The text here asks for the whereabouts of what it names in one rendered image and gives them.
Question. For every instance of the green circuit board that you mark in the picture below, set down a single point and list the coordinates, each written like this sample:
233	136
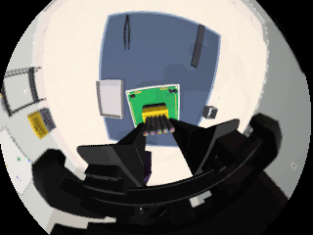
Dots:
147	96

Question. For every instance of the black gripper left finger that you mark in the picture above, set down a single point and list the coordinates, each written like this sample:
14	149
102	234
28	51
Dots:
128	154

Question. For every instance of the blue-grey flat mat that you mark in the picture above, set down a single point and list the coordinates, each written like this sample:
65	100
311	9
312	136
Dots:
160	51

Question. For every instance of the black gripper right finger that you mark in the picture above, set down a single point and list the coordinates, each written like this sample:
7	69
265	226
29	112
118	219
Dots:
196	142

